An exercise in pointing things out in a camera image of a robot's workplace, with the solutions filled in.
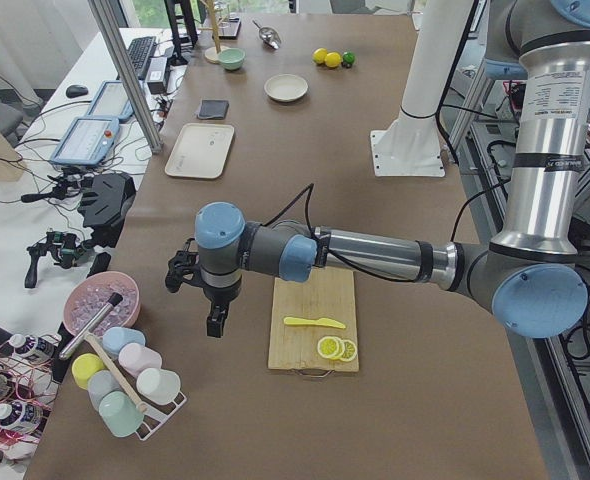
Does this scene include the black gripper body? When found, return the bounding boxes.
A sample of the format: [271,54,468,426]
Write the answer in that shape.
[165,238,204,293]

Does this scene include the cream round plate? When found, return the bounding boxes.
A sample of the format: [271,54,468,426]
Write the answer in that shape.
[264,74,309,103]

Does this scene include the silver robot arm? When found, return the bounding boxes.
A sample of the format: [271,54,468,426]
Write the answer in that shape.
[165,1,590,338]

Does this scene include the cream rectangular tray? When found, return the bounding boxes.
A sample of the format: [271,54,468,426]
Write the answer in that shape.
[164,123,235,180]

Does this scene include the yellow plastic knife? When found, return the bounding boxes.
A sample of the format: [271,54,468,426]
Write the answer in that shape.
[283,316,346,330]

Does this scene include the white plastic cup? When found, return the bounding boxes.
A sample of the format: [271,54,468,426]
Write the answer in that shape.
[136,368,181,405]

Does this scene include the pink plastic cup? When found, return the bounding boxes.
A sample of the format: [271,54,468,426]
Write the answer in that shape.
[118,342,162,378]

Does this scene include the black device housing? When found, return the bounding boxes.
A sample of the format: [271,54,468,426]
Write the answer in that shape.
[77,173,136,247]

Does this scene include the pink bowl of ice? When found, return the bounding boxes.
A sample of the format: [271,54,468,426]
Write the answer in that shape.
[63,271,141,336]

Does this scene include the blue plastic cup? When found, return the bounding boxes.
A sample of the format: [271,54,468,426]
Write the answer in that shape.
[102,327,146,356]

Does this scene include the bamboo cutting board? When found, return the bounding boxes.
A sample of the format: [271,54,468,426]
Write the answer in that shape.
[268,268,360,376]

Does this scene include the lemon slices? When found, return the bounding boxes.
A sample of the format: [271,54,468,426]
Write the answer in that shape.
[316,336,358,363]

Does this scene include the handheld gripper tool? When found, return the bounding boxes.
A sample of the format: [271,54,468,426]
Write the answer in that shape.
[24,230,96,289]

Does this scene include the grey plastic cup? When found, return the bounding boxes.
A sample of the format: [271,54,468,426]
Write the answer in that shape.
[87,370,121,411]

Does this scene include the mint green plastic cup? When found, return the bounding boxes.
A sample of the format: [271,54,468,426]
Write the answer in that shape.
[98,391,144,438]

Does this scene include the yellow plastic cup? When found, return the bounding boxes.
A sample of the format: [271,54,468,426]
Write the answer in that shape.
[71,353,106,390]

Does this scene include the blue teach pendant near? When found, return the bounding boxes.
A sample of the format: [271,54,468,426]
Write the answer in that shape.
[49,116,120,168]

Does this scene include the blue teach pendant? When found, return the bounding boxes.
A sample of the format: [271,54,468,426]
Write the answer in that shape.
[87,80,133,123]
[49,116,120,168]

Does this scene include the grey folded cloth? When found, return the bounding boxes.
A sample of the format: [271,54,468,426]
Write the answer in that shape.
[196,99,229,120]

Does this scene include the blue teach pendant far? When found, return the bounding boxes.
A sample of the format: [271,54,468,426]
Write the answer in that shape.
[87,80,133,123]

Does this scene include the black computer mouse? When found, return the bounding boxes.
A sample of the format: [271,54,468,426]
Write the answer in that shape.
[65,84,89,98]

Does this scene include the mint green bowl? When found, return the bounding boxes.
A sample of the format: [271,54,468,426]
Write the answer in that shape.
[218,48,246,71]

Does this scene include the wooden cup tree stand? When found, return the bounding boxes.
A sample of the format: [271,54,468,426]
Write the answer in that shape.
[200,0,228,64]

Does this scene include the black keyboard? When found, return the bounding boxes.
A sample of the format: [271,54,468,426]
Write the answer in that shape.
[127,36,156,80]

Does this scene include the steel scoop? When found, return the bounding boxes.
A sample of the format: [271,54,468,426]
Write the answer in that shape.
[252,19,282,50]

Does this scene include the yellow lemon far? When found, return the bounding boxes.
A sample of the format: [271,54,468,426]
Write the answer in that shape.
[312,48,328,65]

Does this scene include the yellow lemon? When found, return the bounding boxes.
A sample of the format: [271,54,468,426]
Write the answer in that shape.
[323,51,343,69]
[312,48,328,65]

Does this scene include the yellow lemon near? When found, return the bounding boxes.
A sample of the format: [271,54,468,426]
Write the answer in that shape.
[323,51,343,69]

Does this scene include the green lime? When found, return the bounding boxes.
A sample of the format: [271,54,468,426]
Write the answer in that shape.
[342,51,356,68]

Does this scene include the white wire cup rack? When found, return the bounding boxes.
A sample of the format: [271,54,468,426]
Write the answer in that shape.
[135,392,188,441]

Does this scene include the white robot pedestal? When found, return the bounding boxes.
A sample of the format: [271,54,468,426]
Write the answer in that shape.
[371,1,476,177]

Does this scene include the aluminium frame post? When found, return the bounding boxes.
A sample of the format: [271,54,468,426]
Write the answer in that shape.
[88,0,163,154]

